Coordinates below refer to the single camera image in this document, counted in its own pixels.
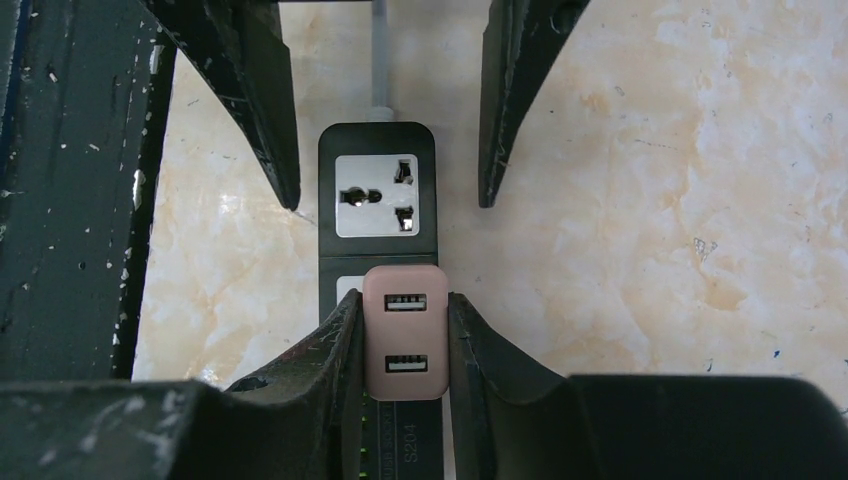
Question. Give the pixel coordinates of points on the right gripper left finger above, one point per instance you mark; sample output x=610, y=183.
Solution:
x=238, y=49

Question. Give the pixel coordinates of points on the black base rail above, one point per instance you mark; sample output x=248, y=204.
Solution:
x=85, y=93

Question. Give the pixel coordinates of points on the pink plug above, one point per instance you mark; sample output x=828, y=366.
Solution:
x=405, y=310

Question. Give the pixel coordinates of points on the black power strip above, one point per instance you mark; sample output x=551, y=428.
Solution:
x=377, y=205

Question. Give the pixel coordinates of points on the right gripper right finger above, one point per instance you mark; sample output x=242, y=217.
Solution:
x=521, y=42

